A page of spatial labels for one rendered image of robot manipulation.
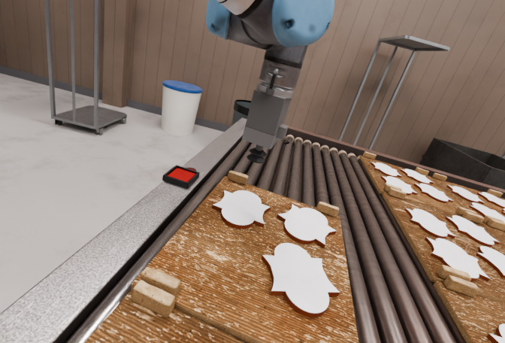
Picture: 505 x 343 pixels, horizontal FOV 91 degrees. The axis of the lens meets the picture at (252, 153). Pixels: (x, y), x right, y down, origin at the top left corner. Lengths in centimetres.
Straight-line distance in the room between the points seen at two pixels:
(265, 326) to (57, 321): 28
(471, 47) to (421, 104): 91
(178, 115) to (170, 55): 107
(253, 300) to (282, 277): 7
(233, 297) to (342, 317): 18
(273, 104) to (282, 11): 22
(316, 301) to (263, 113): 34
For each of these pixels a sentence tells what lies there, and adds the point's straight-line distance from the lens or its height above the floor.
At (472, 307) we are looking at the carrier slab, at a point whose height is 94.
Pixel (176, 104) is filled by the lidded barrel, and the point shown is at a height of 44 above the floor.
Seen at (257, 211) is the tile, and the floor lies 95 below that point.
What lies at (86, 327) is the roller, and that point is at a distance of 45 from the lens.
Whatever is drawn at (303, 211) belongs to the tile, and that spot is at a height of 95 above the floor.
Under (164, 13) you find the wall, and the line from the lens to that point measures 421.
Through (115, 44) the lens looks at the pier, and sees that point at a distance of 434.
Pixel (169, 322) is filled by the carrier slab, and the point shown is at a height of 94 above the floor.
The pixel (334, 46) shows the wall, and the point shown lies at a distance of 398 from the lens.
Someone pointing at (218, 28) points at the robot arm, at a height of 131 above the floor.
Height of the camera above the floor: 129
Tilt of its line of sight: 22 degrees down
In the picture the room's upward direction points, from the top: 15 degrees clockwise
